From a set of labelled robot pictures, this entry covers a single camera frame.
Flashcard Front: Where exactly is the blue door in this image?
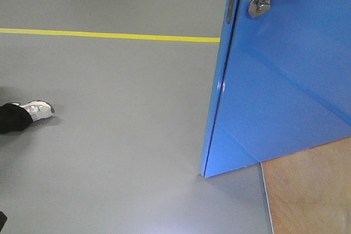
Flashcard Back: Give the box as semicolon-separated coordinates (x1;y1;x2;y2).
200;0;350;178

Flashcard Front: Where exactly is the plywood door platform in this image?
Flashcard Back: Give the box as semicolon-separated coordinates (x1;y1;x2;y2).
262;138;350;233

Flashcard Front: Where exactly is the silver lock cylinder with key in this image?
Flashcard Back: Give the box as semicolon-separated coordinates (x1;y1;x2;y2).
248;0;271;18

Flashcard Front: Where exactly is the white sneaker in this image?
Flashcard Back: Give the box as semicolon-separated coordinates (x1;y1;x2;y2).
11;100;55;122

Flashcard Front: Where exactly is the yellow floor tape line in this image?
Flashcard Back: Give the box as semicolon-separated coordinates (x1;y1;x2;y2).
1;28;220;43

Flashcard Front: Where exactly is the black robot part left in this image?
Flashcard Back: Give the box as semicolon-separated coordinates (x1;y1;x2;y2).
0;211;8;231

